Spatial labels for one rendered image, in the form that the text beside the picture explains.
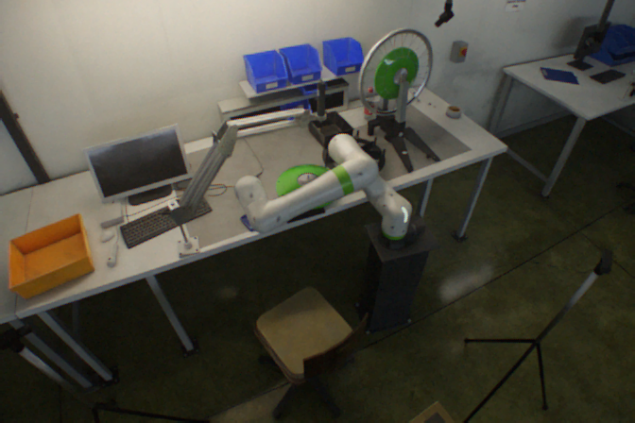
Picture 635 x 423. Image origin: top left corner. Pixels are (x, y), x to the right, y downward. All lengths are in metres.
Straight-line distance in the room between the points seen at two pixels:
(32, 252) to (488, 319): 2.71
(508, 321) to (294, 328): 1.57
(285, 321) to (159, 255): 0.67
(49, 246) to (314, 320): 1.35
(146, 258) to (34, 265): 0.56
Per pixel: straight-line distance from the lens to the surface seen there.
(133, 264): 1.86
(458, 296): 2.83
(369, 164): 1.44
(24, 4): 2.23
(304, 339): 1.82
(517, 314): 2.91
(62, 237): 2.15
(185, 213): 1.66
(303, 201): 1.38
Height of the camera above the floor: 2.27
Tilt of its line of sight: 42 degrees down
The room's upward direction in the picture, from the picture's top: straight up
